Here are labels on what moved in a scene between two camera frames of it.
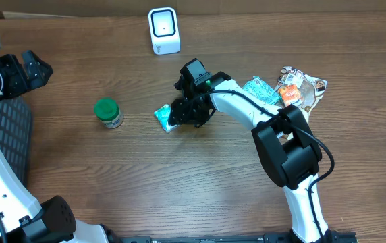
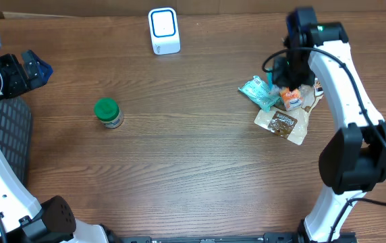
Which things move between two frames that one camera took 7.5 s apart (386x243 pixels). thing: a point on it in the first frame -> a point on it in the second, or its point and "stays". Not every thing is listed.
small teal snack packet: [162, 114] -> [269, 79]
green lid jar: [108, 111] stays
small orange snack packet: [290, 94] stays
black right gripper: [180, 109] -> [280, 78]
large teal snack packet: [258, 86] stays
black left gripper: [38, 74] stays
